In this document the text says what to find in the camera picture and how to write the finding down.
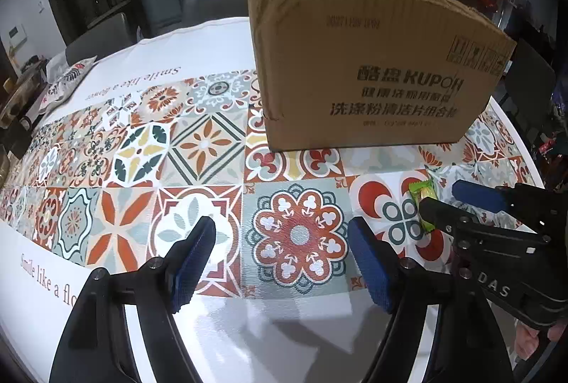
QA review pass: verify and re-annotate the person's right hand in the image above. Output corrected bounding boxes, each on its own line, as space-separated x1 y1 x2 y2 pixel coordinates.
514 319 567 361

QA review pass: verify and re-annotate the dark side chair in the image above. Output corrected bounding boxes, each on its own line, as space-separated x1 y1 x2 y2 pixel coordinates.
494 41 556 135

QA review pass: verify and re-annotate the patterned tile table mat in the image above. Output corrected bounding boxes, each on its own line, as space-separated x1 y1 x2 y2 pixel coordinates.
1 70 542 299

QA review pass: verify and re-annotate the green yellow candy packet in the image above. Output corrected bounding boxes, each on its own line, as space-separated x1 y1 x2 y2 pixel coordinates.
407 178 441 234

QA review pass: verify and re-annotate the grey dining chair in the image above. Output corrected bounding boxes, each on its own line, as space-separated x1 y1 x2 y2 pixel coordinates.
65 25 135 66
182 0 249 27

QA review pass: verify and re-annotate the brown cardboard box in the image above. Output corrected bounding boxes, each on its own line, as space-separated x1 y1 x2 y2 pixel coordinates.
247 0 515 151

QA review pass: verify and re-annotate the printed snack bag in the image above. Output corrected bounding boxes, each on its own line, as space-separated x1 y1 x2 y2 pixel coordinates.
38 56 97 115

